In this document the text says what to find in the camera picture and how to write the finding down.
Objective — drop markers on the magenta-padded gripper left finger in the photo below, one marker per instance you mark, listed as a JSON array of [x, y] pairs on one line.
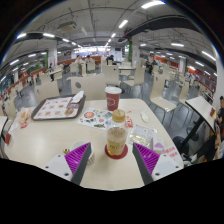
[[77, 160]]

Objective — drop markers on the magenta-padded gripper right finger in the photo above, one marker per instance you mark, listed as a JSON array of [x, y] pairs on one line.
[[146, 160]]

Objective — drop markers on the clear tea bottle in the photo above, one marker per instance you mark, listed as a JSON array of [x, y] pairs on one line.
[[116, 136]]

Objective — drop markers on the small purple packet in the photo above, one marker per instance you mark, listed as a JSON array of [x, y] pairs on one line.
[[158, 145]]

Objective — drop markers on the white notice, red print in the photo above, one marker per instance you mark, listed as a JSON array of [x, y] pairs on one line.
[[171, 153]]

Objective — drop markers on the flat round red coaster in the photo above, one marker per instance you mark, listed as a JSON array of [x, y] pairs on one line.
[[116, 157]]

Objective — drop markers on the small red snack packet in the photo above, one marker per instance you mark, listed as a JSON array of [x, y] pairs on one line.
[[129, 121]]

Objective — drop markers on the small white wrapper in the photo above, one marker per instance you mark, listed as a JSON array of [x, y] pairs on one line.
[[144, 116]]

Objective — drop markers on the colourful printed flyer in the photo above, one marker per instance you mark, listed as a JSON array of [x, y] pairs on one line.
[[93, 118]]

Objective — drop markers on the brown food tray, printed liner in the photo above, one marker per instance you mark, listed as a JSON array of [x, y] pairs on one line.
[[53, 108]]

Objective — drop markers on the beige wooden chair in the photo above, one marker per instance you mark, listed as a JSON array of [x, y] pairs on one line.
[[88, 86], [160, 96], [46, 91]]

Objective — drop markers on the red paper cup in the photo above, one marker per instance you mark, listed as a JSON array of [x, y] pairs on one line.
[[113, 100]]

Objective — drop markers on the white paper card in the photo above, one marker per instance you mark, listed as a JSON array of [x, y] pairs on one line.
[[14, 126]]

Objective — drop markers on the small red box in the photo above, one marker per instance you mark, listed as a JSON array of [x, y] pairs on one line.
[[7, 138]]

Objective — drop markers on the beige side table, black edge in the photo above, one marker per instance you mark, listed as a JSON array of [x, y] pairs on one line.
[[200, 106], [2, 120]]

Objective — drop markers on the person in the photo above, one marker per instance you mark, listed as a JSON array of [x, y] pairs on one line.
[[110, 59], [79, 60], [88, 60], [218, 133]]

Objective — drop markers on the red table sign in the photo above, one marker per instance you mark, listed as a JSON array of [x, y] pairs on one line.
[[212, 112]]

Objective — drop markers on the group of beige chairs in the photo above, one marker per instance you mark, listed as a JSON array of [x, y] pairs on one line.
[[111, 73]]

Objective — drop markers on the ceiling air conditioner unit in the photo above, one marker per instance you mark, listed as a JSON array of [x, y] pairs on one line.
[[66, 26]]

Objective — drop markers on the group of ceiling lights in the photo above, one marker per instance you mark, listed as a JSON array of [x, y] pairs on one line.
[[152, 4]]

